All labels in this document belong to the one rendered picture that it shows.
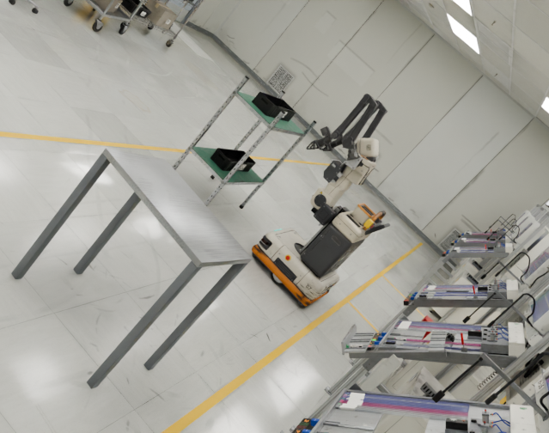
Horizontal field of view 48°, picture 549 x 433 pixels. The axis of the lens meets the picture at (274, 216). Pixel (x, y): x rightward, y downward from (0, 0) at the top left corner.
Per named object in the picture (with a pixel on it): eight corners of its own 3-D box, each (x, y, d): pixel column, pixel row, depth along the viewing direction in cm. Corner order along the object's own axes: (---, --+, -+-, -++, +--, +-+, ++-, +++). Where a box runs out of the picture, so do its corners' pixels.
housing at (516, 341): (508, 368, 320) (508, 342, 319) (508, 345, 366) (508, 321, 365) (525, 370, 317) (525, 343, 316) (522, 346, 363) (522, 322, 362)
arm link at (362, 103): (370, 97, 478) (374, 99, 488) (364, 92, 479) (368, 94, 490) (334, 140, 490) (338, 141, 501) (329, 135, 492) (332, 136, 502)
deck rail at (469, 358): (378, 356, 341) (377, 345, 341) (378, 356, 343) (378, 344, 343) (516, 368, 317) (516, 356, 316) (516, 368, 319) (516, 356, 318)
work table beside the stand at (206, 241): (77, 268, 335) (165, 159, 313) (152, 368, 313) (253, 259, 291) (10, 273, 295) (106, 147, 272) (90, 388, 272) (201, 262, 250)
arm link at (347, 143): (380, 100, 476) (382, 102, 485) (365, 92, 480) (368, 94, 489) (348, 150, 487) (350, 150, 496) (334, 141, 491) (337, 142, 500)
